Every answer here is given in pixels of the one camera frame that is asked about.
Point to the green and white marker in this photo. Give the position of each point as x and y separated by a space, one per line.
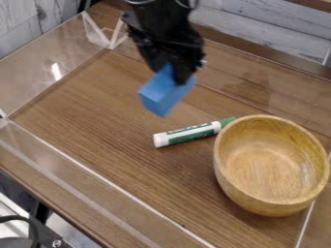
190 133

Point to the black equipment with cable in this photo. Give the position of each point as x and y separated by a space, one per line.
39 236

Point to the clear acrylic tray wall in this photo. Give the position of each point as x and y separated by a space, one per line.
77 140

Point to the blue rectangular block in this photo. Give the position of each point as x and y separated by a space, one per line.
161 93

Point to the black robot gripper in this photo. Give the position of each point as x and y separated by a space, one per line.
165 36

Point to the brown wooden bowl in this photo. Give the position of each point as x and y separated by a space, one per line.
270 164

